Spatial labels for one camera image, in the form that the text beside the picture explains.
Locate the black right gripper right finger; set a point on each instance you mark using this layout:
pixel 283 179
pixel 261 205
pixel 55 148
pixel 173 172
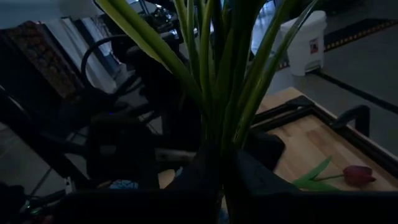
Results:
pixel 255 193

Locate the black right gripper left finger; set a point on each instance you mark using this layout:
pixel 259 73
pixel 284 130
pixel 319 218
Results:
pixel 202 186

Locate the red artificial tulip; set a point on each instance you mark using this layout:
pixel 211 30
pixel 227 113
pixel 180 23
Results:
pixel 357 175

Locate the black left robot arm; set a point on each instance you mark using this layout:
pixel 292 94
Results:
pixel 155 87

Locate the white trash bin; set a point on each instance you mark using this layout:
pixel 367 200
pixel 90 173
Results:
pixel 304 46

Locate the brown woven panel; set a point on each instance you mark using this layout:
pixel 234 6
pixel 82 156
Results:
pixel 46 56

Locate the black aluminium table frame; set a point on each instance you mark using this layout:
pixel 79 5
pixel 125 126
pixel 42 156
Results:
pixel 311 109

